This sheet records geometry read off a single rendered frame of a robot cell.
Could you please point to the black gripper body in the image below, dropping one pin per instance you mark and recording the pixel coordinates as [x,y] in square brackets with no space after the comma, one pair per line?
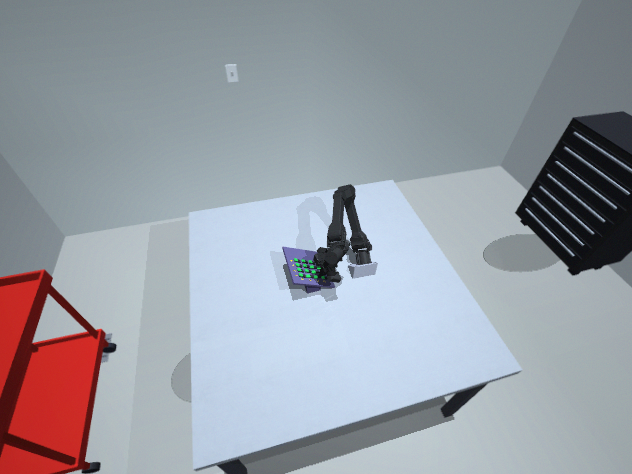
[332,275]

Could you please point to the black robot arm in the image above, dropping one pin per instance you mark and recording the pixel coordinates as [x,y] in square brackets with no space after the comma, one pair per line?
[344,196]

